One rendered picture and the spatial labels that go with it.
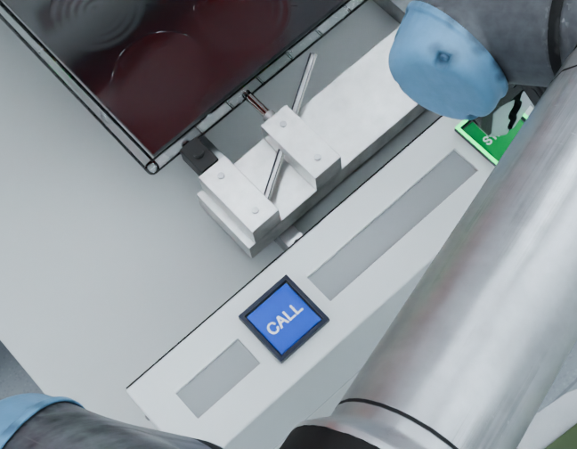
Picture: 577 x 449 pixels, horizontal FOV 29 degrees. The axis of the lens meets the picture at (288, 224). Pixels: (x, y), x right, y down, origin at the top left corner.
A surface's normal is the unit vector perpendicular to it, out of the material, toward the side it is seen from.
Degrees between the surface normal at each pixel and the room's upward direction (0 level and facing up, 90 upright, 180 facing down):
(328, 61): 0
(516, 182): 35
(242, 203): 0
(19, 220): 0
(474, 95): 90
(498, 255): 18
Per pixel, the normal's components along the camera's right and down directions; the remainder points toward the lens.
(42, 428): -0.08, -0.94
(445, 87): -0.44, 0.84
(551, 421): -0.07, -0.38
